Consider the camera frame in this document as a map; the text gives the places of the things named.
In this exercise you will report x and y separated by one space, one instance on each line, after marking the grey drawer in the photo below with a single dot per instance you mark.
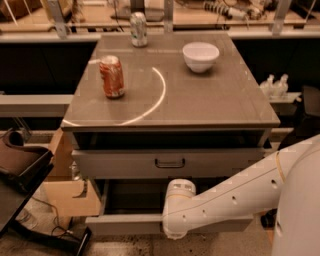
129 207
157 164

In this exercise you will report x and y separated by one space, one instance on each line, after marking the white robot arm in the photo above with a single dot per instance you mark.
247 192

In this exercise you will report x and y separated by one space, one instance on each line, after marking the grey drawer cabinet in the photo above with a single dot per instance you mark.
165 104

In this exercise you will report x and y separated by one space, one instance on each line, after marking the orange soda can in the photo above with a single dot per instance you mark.
112 75

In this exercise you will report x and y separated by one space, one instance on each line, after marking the white ceramic bowl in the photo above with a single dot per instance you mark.
200 56

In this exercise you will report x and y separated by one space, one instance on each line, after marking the green silver soda can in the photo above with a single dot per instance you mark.
138 29

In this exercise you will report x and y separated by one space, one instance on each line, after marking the cardboard box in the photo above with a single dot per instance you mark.
70 197

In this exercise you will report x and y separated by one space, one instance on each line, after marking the left clear pump bottle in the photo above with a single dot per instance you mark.
267 86

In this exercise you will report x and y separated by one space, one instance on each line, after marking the black tray stand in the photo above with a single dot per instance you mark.
22 170

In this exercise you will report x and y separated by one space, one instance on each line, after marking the black office chair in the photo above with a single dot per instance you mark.
305 113

